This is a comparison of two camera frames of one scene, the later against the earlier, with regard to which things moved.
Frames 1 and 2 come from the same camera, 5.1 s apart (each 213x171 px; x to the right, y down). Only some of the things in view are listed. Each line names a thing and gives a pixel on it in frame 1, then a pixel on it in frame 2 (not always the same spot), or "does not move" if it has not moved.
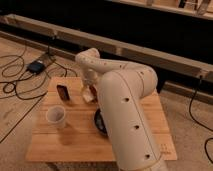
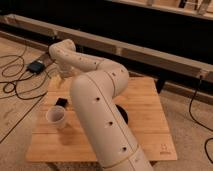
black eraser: [63, 92] → [61, 102]
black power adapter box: [36, 66] does not move
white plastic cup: [56, 117] does not move
